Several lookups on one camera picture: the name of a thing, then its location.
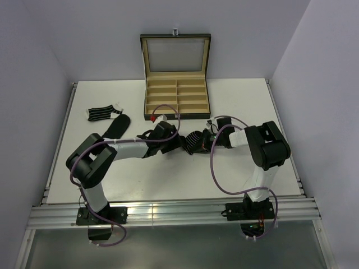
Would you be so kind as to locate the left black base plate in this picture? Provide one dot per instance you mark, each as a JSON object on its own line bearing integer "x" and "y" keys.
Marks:
{"x": 86, "y": 218}

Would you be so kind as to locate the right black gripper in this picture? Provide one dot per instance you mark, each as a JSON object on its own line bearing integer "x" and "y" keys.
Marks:
{"x": 206, "y": 145}

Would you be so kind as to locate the aluminium rail frame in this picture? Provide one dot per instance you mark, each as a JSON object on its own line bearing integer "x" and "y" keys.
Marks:
{"x": 171, "y": 189}

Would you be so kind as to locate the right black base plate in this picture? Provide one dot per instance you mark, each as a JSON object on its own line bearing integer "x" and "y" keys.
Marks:
{"x": 248, "y": 210}

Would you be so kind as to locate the plain black sock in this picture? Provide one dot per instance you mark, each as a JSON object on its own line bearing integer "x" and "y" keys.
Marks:
{"x": 118, "y": 127}

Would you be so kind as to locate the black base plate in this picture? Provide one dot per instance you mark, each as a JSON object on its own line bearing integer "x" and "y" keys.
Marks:
{"x": 86, "y": 218}
{"x": 248, "y": 210}

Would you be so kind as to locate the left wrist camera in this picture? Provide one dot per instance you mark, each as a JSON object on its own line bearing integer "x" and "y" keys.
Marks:
{"x": 160, "y": 124}

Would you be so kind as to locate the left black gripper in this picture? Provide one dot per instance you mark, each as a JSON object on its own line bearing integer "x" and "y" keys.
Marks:
{"x": 176, "y": 142}

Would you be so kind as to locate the striped sock with white toe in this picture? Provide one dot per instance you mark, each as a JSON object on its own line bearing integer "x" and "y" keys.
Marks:
{"x": 103, "y": 113}

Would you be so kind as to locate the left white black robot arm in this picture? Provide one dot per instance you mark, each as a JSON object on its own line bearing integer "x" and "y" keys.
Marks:
{"x": 92, "y": 159}

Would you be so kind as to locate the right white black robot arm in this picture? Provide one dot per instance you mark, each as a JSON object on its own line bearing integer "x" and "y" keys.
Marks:
{"x": 269, "y": 151}

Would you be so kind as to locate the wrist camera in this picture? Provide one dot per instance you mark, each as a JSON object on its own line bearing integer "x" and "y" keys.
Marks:
{"x": 216, "y": 123}
{"x": 160, "y": 124}

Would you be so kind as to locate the black compartment box beige lining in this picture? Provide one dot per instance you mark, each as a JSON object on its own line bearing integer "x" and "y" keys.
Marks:
{"x": 175, "y": 67}

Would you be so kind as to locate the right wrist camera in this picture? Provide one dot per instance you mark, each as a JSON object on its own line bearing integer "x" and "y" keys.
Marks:
{"x": 216, "y": 123}

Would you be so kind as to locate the black sock thin white stripes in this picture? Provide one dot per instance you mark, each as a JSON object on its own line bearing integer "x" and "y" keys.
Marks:
{"x": 197, "y": 143}

